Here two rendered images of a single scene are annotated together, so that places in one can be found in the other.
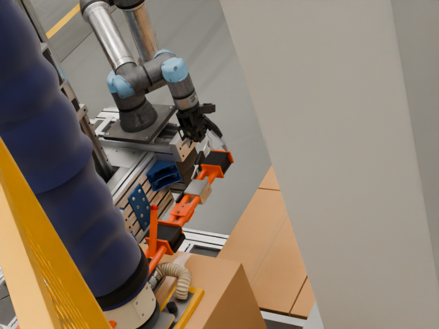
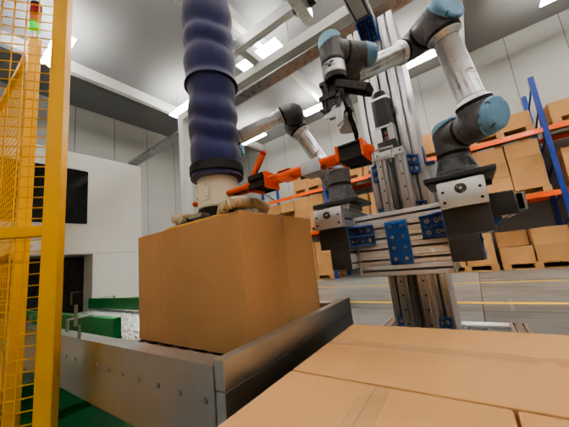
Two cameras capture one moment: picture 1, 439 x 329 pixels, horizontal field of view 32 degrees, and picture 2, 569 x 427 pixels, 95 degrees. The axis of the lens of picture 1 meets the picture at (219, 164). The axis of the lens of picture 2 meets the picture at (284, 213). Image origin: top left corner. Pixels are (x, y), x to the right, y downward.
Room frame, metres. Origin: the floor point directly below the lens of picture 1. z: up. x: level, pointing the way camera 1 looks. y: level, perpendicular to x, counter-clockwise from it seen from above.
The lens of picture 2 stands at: (1.75, -0.70, 0.80)
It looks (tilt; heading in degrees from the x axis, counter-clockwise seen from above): 10 degrees up; 84
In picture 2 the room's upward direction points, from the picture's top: 6 degrees counter-clockwise
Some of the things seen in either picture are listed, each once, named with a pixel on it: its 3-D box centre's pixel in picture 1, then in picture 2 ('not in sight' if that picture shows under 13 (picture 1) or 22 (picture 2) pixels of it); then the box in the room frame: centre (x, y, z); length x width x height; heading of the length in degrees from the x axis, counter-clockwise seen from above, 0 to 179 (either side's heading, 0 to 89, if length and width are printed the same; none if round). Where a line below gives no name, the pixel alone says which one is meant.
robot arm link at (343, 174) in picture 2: not in sight; (337, 172); (2.17, 0.56, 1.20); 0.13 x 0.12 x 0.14; 82
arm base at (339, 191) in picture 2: not in sight; (340, 193); (2.17, 0.56, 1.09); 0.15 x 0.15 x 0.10
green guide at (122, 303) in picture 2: not in sight; (141, 302); (0.85, 1.33, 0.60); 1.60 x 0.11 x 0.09; 141
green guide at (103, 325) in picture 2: not in sight; (42, 321); (0.51, 0.91, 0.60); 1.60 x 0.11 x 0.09; 141
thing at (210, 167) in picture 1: (217, 163); (353, 153); (2.04, 0.01, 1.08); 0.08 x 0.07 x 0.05; 140
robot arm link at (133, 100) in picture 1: (126, 85); (450, 137); (2.54, 0.23, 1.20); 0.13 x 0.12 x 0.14; 98
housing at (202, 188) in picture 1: (198, 191); (314, 169); (1.94, 0.10, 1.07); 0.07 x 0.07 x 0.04; 50
